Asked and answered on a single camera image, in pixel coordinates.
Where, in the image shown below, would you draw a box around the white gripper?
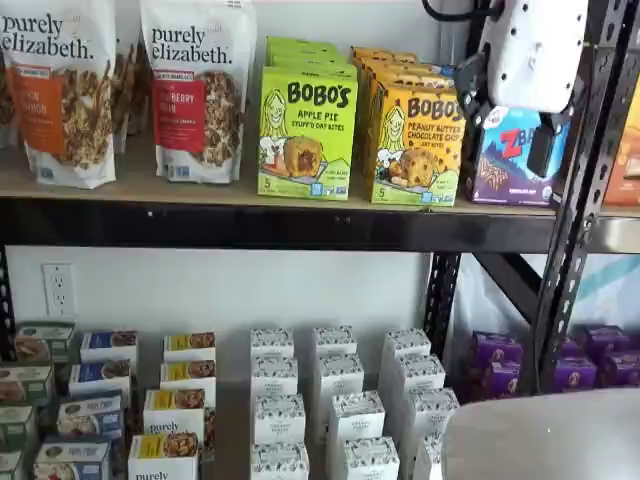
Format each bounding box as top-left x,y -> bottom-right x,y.
484,0 -> 589,178

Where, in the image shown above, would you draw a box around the blue purple Zbar box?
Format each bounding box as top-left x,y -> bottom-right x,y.
464,103 -> 572,209

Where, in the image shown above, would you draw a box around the orange brown snack box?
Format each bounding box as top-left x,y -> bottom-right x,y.
601,126 -> 640,208

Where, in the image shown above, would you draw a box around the orange Bobo's peanut butter box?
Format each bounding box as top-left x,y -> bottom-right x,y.
369,81 -> 468,206
361,68 -> 446,96
349,45 -> 419,61
355,54 -> 432,76

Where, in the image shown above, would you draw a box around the purple snack box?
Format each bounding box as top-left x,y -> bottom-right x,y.
551,355 -> 599,394
471,329 -> 524,367
581,324 -> 632,358
601,349 -> 640,388
486,360 -> 537,402

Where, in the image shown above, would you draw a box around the white patterned box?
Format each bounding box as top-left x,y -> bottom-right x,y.
327,390 -> 387,442
312,325 -> 358,359
249,441 -> 311,480
317,353 -> 365,397
249,355 -> 300,399
405,386 -> 461,437
411,434 -> 447,480
394,354 -> 447,392
253,394 -> 307,447
341,436 -> 401,480
383,327 -> 433,359
249,327 -> 296,359

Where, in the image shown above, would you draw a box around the green Bobo's apple pie box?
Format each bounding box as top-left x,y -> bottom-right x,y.
265,35 -> 340,48
256,64 -> 360,198
263,51 -> 352,69
264,43 -> 347,56

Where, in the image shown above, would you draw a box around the wooden shelf board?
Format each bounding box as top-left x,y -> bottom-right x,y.
9,323 -> 476,480
0,143 -> 640,220

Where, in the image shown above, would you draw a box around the yellow white granola box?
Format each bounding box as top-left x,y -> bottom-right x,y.
127,433 -> 202,480
159,359 -> 218,395
162,331 -> 218,363
143,388 -> 217,451

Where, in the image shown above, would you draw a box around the blue white granola box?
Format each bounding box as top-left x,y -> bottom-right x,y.
56,396 -> 124,442
67,360 -> 133,402
33,439 -> 113,480
79,329 -> 139,365

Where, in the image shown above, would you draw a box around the green granola box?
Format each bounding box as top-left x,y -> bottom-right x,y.
0,405 -> 40,452
13,321 -> 77,365
0,449 -> 27,480
0,365 -> 56,407

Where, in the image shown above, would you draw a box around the white teal plastic sheet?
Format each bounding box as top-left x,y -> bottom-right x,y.
458,253 -> 640,332

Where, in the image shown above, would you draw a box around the grey rounded panel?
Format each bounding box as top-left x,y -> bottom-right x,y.
441,384 -> 640,480

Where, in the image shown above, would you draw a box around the granola bag red label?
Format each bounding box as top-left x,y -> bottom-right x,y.
139,0 -> 259,184

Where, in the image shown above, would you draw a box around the white granola bag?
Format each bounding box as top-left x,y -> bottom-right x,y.
0,49 -> 20,150
112,38 -> 152,152

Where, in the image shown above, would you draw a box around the granola bag orange label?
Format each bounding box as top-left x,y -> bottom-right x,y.
0,0 -> 119,191

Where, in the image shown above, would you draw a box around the black cable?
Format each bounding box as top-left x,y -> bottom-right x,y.
421,0 -> 501,24

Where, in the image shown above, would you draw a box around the black shelf rail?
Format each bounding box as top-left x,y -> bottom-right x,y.
0,0 -> 640,401

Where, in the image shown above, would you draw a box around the white wall outlet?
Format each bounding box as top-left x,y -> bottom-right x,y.
41,262 -> 77,322

